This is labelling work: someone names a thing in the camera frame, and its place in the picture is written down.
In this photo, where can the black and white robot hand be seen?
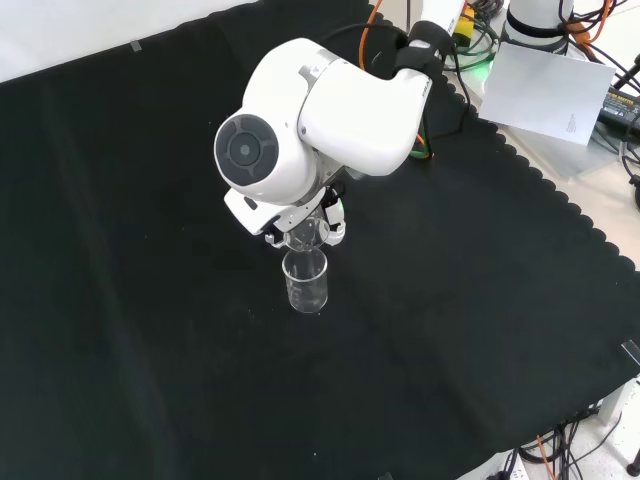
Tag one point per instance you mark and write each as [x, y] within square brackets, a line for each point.
[336, 215]

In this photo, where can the small clear glass beaker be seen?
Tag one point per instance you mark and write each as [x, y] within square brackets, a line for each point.
[307, 237]

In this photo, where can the tall clear glass beaker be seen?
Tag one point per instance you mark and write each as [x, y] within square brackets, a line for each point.
[306, 295]

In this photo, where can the black bench cloth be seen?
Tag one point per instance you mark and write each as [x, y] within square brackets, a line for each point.
[150, 300]

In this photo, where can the yellow stop button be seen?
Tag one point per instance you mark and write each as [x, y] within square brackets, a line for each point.
[465, 25]

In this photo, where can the pale board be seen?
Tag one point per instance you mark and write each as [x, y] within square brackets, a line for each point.
[545, 90]

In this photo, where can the grey tape strip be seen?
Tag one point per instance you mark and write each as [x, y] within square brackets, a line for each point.
[135, 46]

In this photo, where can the black power adapter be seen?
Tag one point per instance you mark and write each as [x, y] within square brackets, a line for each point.
[620, 107]

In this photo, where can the white power strip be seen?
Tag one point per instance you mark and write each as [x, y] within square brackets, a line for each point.
[512, 467]

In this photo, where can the white wrist camera shell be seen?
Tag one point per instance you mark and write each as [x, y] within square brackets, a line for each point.
[250, 215]

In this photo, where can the grey base plate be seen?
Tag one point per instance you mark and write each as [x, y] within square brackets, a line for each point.
[565, 157]

